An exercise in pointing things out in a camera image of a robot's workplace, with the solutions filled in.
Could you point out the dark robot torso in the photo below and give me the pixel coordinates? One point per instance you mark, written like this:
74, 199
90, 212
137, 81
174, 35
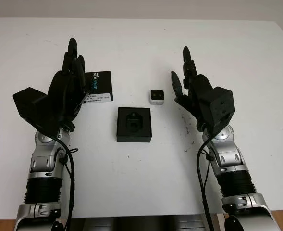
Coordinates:
143, 223

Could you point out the black RealSense box lid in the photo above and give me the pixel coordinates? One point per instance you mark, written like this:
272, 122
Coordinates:
102, 81

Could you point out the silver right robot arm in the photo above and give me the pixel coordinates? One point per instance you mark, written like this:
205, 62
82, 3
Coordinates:
227, 156

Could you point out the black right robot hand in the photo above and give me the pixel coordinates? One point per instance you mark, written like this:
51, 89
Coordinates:
199, 96

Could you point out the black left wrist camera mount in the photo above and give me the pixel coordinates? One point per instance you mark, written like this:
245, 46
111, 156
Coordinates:
28, 103

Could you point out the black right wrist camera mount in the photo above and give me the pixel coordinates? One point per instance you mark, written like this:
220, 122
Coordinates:
221, 106

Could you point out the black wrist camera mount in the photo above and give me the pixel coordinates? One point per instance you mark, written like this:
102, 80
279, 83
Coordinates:
221, 106
28, 103

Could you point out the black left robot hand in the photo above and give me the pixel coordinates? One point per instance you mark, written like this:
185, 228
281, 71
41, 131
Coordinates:
64, 96

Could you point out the small silver depth camera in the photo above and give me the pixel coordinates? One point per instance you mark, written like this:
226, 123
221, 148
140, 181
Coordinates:
156, 96

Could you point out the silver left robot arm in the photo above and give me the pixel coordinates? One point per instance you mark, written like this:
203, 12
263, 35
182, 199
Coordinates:
42, 163

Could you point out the black camera box base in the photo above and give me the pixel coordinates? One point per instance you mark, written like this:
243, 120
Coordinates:
122, 134

